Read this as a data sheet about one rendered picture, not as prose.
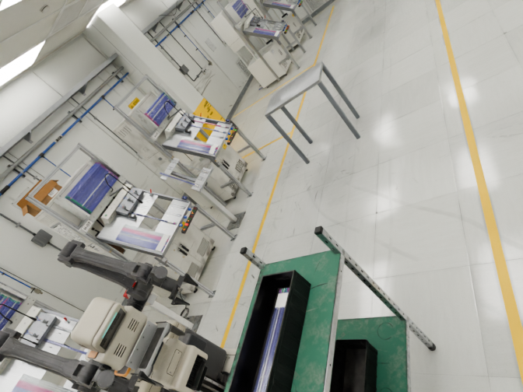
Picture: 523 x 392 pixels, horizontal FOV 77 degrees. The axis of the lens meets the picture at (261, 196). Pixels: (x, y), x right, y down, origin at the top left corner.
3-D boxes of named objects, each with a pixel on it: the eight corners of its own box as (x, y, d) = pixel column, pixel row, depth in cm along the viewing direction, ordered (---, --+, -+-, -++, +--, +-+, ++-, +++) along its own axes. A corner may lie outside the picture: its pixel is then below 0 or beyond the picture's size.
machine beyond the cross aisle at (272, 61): (308, 49, 712) (250, -34, 626) (301, 67, 660) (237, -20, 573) (262, 81, 797) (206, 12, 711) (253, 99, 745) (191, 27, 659)
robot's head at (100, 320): (78, 347, 156) (65, 337, 145) (104, 306, 170) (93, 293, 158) (106, 355, 154) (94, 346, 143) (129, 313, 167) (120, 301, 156)
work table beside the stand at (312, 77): (360, 138, 353) (318, 79, 317) (307, 164, 393) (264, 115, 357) (359, 115, 385) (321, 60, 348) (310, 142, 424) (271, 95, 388)
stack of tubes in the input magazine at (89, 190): (119, 177, 355) (97, 160, 343) (91, 213, 322) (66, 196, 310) (114, 180, 363) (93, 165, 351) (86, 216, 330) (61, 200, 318)
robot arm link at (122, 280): (71, 248, 166) (57, 265, 160) (69, 237, 156) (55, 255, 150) (152, 284, 173) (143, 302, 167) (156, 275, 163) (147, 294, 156)
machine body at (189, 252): (218, 243, 411) (180, 214, 383) (197, 295, 367) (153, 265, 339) (187, 253, 452) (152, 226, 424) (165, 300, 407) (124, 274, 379)
